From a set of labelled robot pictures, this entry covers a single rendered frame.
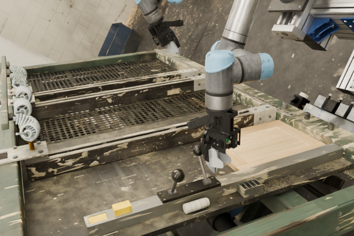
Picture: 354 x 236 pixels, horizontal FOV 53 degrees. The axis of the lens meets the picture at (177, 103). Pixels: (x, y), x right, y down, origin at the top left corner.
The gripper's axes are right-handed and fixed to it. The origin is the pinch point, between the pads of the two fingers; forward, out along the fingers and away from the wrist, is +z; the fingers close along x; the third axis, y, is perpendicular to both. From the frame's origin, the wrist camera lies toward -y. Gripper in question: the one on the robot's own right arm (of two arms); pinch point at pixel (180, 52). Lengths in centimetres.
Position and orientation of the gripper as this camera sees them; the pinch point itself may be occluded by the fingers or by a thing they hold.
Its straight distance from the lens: 172.7
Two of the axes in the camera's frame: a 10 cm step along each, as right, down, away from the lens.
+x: 4.7, 2.2, -8.6
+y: -7.4, 6.3, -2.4
